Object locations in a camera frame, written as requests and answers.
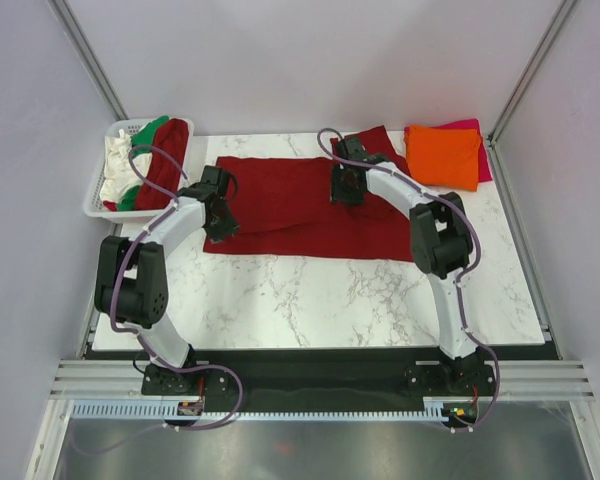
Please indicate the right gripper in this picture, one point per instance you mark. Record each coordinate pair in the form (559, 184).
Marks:
(337, 192)

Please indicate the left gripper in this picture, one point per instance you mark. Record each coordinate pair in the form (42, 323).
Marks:
(229, 228)

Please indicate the dark red t-shirt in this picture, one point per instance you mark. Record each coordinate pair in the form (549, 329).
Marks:
(283, 207)

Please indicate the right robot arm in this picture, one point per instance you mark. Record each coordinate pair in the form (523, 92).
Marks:
(441, 241)

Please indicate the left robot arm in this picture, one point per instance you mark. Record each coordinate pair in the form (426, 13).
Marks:
(132, 282)

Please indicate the dark red shirt in basket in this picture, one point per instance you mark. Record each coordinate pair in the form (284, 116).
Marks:
(172, 138)

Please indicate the green t-shirt in basket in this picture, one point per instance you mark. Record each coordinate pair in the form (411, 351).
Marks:
(144, 137)

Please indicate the white t-shirt in basket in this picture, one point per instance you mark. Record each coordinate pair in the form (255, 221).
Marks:
(118, 176)

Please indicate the folded orange t-shirt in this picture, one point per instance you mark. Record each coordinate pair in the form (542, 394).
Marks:
(442, 157)

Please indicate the folded pink t-shirt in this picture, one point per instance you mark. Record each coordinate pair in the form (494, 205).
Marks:
(482, 150)

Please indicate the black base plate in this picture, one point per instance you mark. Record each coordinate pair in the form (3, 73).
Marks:
(365, 380)

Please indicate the left aluminium frame post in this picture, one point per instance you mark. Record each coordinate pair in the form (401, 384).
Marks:
(79, 40)

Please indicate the aluminium frame post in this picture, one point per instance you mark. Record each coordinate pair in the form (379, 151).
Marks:
(548, 40)
(79, 40)

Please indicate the aluminium front rail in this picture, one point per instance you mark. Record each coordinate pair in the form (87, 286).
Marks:
(544, 380)

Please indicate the right aluminium frame post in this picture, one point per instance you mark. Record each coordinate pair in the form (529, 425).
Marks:
(548, 40)

